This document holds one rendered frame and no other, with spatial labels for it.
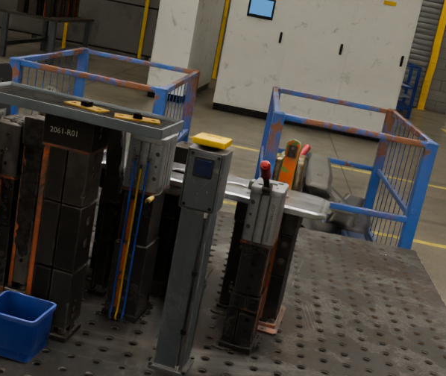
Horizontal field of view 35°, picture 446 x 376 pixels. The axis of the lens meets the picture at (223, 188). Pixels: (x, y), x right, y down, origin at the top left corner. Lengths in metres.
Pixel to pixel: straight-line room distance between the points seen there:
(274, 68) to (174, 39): 1.36
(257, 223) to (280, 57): 8.07
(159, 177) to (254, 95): 8.06
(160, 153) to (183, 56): 8.07
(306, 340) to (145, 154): 0.57
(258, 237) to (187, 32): 8.12
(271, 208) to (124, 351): 0.41
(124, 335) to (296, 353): 0.37
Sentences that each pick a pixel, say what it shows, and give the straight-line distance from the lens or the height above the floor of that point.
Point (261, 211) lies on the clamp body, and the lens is 1.41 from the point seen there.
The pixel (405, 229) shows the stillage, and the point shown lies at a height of 0.51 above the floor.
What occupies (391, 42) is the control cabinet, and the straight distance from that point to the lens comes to 9.55.
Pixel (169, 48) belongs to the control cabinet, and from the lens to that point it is 9.52.
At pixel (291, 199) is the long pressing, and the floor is 1.00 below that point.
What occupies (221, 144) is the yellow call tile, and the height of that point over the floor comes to 1.16.
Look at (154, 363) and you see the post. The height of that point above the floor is 0.71.
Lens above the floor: 1.39
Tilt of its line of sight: 14 degrees down
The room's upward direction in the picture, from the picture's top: 11 degrees clockwise
